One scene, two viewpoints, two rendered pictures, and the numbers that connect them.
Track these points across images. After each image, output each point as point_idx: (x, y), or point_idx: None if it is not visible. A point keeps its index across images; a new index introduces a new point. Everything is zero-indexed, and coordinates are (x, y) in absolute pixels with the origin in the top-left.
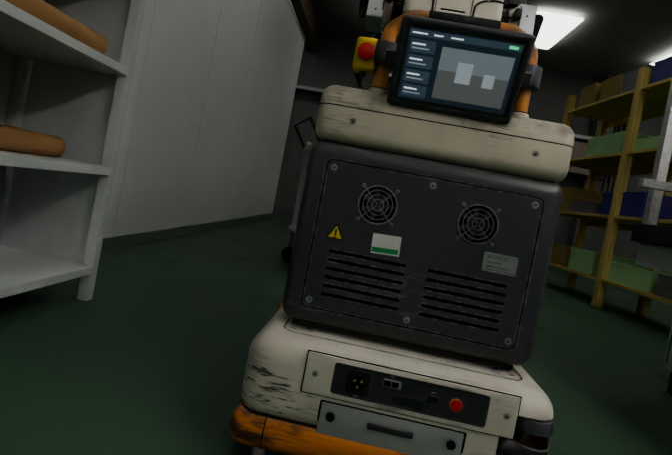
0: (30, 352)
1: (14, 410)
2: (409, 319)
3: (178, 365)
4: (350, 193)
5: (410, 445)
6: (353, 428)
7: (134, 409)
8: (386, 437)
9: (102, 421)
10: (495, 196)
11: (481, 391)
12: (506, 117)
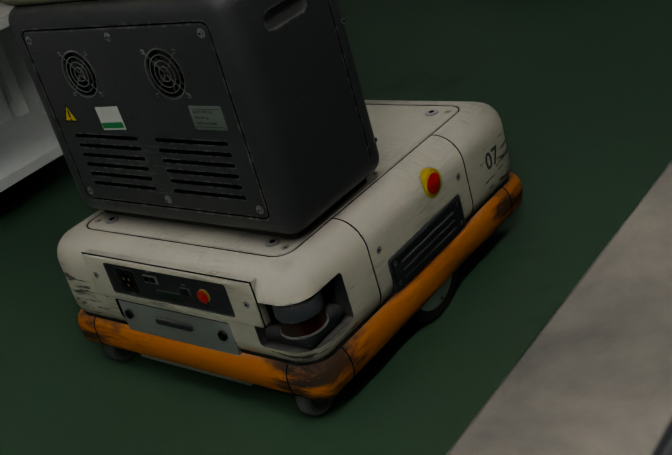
0: (20, 251)
1: None
2: (169, 198)
3: None
4: (55, 66)
5: (196, 337)
6: (150, 323)
7: (65, 306)
8: (176, 330)
9: (29, 323)
10: (162, 33)
11: (214, 280)
12: None
